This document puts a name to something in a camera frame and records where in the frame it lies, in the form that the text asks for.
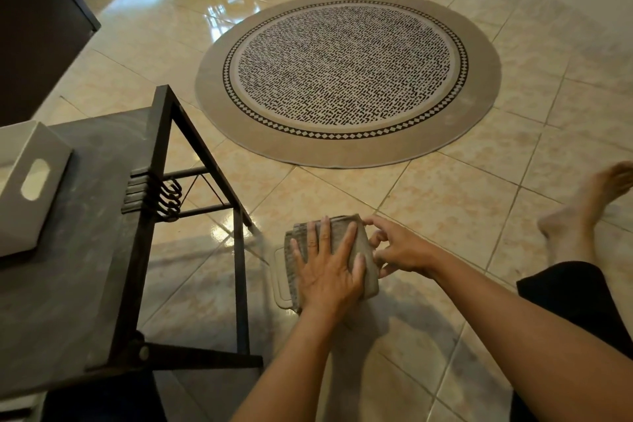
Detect grey cloth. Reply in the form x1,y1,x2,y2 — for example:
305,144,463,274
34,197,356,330
284,213,380,315

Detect dark brown cabinet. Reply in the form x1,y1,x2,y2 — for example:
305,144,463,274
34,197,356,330
0,0,102,127

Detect person's right leg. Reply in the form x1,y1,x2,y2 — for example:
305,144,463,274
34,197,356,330
537,161,633,270

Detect person's right forearm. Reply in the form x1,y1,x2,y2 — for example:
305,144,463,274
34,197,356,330
429,254,633,422

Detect black shorts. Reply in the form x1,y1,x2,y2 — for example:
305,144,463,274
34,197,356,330
509,261,633,422

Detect beige plastic tray with handle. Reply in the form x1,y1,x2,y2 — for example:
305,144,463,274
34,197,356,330
270,247,298,311

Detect round patterned beige rug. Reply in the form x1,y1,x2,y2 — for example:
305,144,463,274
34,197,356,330
195,0,502,169

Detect white box with handle cutout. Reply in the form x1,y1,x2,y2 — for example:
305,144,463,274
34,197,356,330
0,120,74,258

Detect person's right hand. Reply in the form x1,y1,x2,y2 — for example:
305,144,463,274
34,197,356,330
363,215,442,280

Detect person's left forearm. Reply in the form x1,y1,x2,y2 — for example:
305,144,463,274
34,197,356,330
230,305,349,422

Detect black metal table grey top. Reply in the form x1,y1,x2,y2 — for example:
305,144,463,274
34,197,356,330
0,85,264,401

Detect person's left hand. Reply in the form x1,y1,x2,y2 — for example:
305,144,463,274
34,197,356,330
290,216,367,314

